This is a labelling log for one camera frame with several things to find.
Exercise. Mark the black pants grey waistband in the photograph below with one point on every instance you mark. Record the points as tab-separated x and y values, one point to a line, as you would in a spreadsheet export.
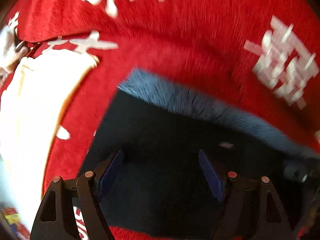
160	188

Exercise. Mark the red sofa cover white characters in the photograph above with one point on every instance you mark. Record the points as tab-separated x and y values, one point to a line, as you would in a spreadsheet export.
63	60

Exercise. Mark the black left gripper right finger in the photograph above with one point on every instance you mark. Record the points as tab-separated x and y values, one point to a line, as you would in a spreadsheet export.
248	208

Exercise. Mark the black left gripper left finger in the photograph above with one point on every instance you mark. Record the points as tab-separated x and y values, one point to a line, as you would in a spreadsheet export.
55	218

